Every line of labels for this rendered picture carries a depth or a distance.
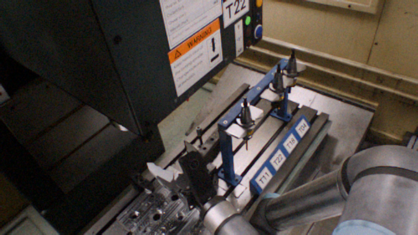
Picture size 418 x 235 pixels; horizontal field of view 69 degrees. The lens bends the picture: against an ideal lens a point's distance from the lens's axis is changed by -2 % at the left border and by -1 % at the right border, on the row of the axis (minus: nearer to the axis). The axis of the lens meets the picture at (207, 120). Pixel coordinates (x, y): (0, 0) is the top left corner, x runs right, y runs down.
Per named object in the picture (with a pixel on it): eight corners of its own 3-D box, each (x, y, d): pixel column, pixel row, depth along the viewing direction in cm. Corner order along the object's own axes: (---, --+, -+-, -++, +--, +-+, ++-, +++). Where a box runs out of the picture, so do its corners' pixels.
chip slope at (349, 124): (363, 143, 170) (376, 108, 152) (305, 244, 135) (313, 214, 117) (232, 90, 216) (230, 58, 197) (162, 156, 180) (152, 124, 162)
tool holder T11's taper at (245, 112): (242, 113, 110) (242, 99, 105) (254, 117, 108) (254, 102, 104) (237, 121, 108) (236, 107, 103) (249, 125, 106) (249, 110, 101)
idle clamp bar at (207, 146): (229, 136, 147) (228, 127, 142) (198, 176, 133) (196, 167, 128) (220, 133, 149) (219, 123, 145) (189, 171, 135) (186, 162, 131)
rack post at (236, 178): (242, 178, 129) (240, 129, 109) (235, 187, 127) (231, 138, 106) (223, 167, 134) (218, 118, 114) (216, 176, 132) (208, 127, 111)
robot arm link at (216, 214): (212, 228, 62) (242, 205, 65) (199, 212, 65) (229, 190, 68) (214, 244, 67) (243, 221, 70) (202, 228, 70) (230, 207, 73)
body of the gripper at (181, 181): (175, 196, 78) (203, 231, 71) (169, 176, 72) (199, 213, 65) (200, 179, 81) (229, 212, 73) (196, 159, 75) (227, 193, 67)
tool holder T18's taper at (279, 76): (277, 80, 121) (278, 66, 117) (285, 85, 119) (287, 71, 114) (269, 85, 120) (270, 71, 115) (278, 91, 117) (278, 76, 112)
